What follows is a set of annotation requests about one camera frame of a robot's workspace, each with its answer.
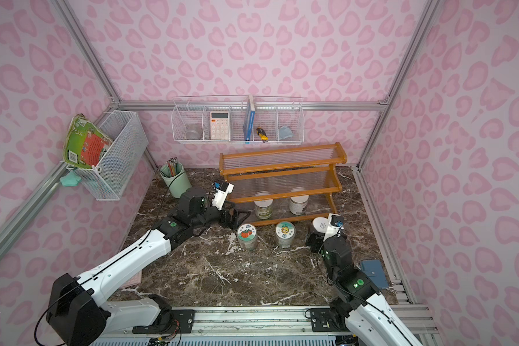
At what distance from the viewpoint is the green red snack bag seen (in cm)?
68

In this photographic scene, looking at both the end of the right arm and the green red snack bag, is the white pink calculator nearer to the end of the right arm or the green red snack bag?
the green red snack bag

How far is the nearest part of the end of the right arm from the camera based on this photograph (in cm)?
68
